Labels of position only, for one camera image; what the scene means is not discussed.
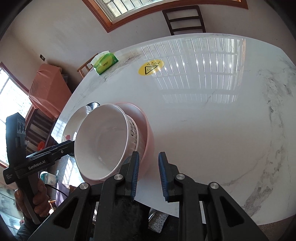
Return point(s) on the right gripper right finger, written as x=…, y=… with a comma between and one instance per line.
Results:
x=206, y=212

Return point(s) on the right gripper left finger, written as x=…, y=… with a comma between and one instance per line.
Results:
x=104, y=211

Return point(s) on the white pink rose plate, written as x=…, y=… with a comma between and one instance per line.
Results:
x=72, y=127

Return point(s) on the white blue striped bowl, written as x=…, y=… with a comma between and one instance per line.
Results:
x=105, y=139

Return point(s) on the large pink bowl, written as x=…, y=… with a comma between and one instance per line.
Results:
x=138, y=115

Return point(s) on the blue floral plate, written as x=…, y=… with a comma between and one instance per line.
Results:
x=91, y=106

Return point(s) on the person left hand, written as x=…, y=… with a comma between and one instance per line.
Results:
x=40, y=200

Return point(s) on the dark wooden side bench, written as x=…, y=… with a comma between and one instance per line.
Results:
x=38, y=131

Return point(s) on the side window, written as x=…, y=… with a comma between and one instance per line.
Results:
x=14, y=99

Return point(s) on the orange cloth covered furniture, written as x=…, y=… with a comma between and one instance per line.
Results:
x=49, y=92

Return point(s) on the light wooden chair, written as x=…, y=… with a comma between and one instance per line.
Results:
x=86, y=66

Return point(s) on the green tissue pack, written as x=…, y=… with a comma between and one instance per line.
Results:
x=103, y=61

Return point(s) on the yellow warning sticker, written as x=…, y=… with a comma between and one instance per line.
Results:
x=151, y=67

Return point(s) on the dark wooden chair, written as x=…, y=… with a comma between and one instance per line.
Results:
x=184, y=20

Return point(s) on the wall switch plate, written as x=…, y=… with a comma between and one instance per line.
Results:
x=42, y=57

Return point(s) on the barred window wooden frame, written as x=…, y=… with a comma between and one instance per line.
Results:
x=109, y=24

